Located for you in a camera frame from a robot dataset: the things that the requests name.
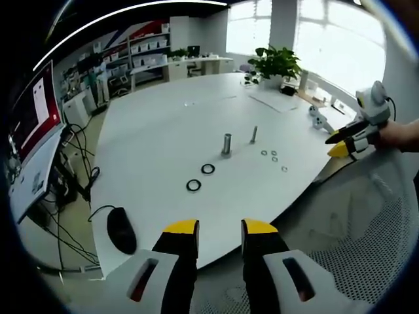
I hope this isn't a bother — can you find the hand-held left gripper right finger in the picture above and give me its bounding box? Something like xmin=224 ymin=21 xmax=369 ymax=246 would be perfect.
xmin=241 ymin=218 xmax=341 ymax=314

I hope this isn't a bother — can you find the person's right hand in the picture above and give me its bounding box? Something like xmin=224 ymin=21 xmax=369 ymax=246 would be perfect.
xmin=375 ymin=119 xmax=419 ymax=153

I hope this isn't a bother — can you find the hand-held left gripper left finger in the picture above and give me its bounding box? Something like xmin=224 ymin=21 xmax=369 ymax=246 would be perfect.
xmin=126 ymin=218 xmax=200 ymax=314

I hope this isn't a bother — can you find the white background counter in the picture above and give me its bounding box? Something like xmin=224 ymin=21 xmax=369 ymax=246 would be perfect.
xmin=130 ymin=56 xmax=234 ymax=90

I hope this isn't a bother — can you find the computer monitor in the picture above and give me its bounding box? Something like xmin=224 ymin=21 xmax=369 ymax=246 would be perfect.
xmin=9 ymin=60 xmax=68 ymax=164

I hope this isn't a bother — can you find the green potted plant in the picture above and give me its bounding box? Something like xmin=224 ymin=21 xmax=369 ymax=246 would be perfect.
xmin=247 ymin=44 xmax=303 ymax=90

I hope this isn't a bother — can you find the bundle of black cables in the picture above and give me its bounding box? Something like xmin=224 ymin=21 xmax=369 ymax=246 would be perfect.
xmin=35 ymin=122 xmax=102 ymax=272

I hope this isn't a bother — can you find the shelf with white bins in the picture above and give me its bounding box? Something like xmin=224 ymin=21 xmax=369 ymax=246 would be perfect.
xmin=128 ymin=22 xmax=172 ymax=68

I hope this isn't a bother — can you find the white floor cabinet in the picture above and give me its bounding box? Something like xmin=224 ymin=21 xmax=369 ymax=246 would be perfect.
xmin=62 ymin=90 xmax=92 ymax=129

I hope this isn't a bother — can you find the white mesh chair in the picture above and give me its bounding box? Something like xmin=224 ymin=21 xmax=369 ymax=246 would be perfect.
xmin=196 ymin=148 xmax=418 ymax=314

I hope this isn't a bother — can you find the black computer mouse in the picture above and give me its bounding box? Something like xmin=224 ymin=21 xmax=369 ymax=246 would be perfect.
xmin=107 ymin=206 xmax=138 ymax=256

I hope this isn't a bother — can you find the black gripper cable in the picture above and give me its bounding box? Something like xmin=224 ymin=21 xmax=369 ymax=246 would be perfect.
xmin=385 ymin=95 xmax=397 ymax=122

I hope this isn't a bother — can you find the thick metal threaded stud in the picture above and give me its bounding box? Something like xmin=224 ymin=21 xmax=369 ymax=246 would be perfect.
xmin=220 ymin=132 xmax=233 ymax=158

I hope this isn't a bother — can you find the white paper sheet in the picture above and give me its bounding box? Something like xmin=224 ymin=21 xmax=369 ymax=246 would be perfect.
xmin=247 ymin=89 xmax=306 ymax=113

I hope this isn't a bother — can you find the black mouse cable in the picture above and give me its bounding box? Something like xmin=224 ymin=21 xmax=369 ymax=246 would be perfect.
xmin=88 ymin=204 xmax=117 ymax=223

